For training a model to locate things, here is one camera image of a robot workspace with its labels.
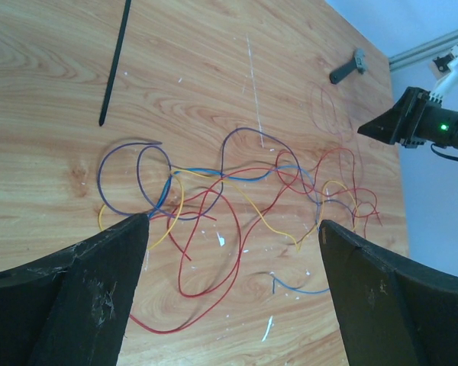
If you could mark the black zip tie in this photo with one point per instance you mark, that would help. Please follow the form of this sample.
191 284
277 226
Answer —
114 63

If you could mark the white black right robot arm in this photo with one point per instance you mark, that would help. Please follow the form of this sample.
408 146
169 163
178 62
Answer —
439 126

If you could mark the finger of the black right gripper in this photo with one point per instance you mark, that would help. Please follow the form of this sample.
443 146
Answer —
387 127

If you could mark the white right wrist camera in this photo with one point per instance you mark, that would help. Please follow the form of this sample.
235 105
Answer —
445 71

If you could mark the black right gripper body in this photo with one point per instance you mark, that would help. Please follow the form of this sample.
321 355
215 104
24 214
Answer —
411 107

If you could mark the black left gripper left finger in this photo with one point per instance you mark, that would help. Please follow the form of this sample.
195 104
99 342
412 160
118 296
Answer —
71 307

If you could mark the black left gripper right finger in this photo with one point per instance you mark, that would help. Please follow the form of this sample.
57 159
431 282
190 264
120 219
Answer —
391 310

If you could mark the adjustable wrench black handle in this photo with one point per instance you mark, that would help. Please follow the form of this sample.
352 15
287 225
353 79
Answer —
356 63

